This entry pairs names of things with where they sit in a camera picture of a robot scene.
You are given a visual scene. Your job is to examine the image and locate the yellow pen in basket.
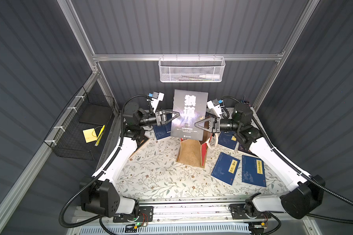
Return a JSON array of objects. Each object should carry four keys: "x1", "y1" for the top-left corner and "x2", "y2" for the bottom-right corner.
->
[{"x1": 95, "y1": 125, "x2": 106, "y2": 146}]

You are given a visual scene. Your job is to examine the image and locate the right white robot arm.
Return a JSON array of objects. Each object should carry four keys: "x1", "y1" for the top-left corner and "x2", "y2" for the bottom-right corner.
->
[{"x1": 195, "y1": 99, "x2": 353, "y2": 224}]

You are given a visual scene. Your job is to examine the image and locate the pink pen cup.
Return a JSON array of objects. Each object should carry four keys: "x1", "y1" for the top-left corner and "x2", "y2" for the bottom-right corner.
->
[{"x1": 241, "y1": 96, "x2": 251, "y2": 107}]

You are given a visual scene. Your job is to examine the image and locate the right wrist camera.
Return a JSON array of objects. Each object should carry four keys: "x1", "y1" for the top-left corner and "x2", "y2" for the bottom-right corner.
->
[{"x1": 207, "y1": 99, "x2": 223, "y2": 118}]

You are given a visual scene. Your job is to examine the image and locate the dark portrait book right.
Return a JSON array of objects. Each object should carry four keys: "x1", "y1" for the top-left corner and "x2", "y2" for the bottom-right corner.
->
[{"x1": 237, "y1": 144, "x2": 257, "y2": 157}]

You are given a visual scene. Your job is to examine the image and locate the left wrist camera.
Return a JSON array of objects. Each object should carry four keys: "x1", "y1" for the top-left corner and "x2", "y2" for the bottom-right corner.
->
[{"x1": 148, "y1": 92, "x2": 164, "y2": 113}]

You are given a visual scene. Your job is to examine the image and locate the blue book middle right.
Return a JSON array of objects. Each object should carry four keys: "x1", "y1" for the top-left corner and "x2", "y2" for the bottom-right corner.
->
[{"x1": 218, "y1": 132, "x2": 237, "y2": 150}]

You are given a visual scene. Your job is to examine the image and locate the black wire side basket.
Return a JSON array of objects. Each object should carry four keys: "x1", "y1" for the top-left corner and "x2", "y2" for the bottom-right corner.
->
[{"x1": 44, "y1": 88, "x2": 116, "y2": 161}]

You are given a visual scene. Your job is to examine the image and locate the blue book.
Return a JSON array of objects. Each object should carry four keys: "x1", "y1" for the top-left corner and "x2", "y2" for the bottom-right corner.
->
[
  {"x1": 153, "y1": 123, "x2": 171, "y2": 140},
  {"x1": 218, "y1": 132, "x2": 237, "y2": 150},
  {"x1": 242, "y1": 155, "x2": 266, "y2": 188},
  {"x1": 211, "y1": 152, "x2": 240, "y2": 186}
]

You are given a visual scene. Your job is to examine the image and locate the black tray in side basket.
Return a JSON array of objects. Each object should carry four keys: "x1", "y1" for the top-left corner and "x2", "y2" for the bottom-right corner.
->
[{"x1": 79, "y1": 104, "x2": 112, "y2": 125}]

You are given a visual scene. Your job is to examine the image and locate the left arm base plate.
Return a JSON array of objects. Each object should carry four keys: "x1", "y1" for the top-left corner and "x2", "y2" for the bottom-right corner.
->
[{"x1": 113, "y1": 206, "x2": 154, "y2": 223}]

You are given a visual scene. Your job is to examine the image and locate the black wolf cover book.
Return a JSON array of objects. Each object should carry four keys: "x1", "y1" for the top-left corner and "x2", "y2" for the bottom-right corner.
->
[{"x1": 171, "y1": 90, "x2": 208, "y2": 141}]

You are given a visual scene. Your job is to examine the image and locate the white marker in basket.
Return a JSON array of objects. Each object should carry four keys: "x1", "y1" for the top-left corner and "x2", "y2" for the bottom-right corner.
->
[{"x1": 199, "y1": 74, "x2": 221, "y2": 81}]

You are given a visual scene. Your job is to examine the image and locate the blue book front right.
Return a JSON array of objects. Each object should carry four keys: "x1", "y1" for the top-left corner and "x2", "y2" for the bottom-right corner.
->
[{"x1": 242, "y1": 155, "x2": 266, "y2": 188}]

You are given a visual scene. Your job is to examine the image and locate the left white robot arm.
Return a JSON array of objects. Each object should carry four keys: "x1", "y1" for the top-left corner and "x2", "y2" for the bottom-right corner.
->
[{"x1": 58, "y1": 92, "x2": 179, "y2": 228}]

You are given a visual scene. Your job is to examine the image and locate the jute canvas bag red trim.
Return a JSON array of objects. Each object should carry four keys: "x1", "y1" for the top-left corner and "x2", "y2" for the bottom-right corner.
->
[{"x1": 176, "y1": 131, "x2": 219, "y2": 168}]

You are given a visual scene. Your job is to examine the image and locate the blue book front centre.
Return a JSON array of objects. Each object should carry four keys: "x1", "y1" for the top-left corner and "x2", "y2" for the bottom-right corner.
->
[{"x1": 211, "y1": 152, "x2": 240, "y2": 186}]

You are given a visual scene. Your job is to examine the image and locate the white wire wall basket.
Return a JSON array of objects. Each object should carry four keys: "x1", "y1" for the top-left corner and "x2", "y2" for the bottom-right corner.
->
[{"x1": 158, "y1": 56, "x2": 226, "y2": 83}]

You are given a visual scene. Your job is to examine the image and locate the yellow sticky note pad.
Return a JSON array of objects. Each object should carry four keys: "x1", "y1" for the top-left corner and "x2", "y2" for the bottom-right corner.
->
[{"x1": 82, "y1": 128, "x2": 98, "y2": 143}]

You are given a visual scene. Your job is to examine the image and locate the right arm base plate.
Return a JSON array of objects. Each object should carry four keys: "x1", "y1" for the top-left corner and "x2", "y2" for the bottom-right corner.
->
[{"x1": 228, "y1": 203, "x2": 272, "y2": 220}]

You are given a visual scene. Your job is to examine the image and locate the blue book back left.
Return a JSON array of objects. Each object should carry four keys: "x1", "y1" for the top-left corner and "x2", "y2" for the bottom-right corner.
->
[{"x1": 153, "y1": 123, "x2": 171, "y2": 140}]

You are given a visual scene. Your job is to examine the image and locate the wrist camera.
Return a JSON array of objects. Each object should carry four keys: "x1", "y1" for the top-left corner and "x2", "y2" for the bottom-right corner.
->
[
  {"x1": 207, "y1": 99, "x2": 223, "y2": 118},
  {"x1": 148, "y1": 92, "x2": 164, "y2": 113}
]

